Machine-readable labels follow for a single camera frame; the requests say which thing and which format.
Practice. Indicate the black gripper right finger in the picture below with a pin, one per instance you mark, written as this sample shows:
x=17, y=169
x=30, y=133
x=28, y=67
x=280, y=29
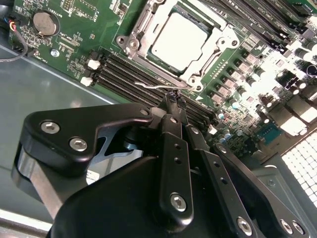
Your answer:
x=218, y=173

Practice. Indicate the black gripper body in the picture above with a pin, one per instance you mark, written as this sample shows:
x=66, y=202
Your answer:
x=111, y=203

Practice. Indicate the thin metal locking lever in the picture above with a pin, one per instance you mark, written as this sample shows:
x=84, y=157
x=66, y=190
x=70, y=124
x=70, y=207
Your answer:
x=146, y=85
x=144, y=18

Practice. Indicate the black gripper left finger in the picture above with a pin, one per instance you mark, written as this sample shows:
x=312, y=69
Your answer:
x=173, y=173

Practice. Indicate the silver CPU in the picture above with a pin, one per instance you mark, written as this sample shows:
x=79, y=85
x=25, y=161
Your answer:
x=178, y=42

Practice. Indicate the metal socket cover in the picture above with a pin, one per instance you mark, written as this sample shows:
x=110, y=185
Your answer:
x=153, y=29

